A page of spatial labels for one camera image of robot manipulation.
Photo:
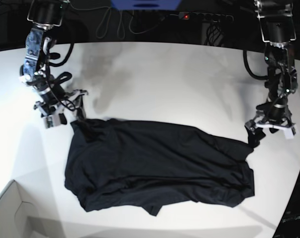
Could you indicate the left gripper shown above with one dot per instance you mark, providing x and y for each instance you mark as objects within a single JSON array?
[{"x": 260, "y": 121}]

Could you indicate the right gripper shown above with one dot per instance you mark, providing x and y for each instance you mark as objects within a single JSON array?
[{"x": 57, "y": 100}]

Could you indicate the black t-shirt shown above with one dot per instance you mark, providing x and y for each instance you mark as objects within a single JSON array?
[{"x": 151, "y": 164}]

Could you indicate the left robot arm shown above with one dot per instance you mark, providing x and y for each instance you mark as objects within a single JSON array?
[{"x": 278, "y": 33}]

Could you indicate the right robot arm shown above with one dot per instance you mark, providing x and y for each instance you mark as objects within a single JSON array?
[{"x": 35, "y": 71}]

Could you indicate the blue plastic bin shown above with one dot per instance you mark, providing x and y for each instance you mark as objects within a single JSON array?
[{"x": 145, "y": 4}]

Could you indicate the white cardboard box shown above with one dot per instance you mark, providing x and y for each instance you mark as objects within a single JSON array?
[{"x": 14, "y": 222}]

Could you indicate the black power strip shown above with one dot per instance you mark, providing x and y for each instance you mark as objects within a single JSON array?
[{"x": 206, "y": 17}]

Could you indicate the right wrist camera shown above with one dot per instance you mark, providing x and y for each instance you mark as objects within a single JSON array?
[{"x": 51, "y": 121}]

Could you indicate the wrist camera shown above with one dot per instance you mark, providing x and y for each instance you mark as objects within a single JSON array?
[
  {"x": 290, "y": 132},
  {"x": 51, "y": 121}
]

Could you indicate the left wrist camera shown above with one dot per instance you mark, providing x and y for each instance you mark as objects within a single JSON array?
[{"x": 290, "y": 132}]

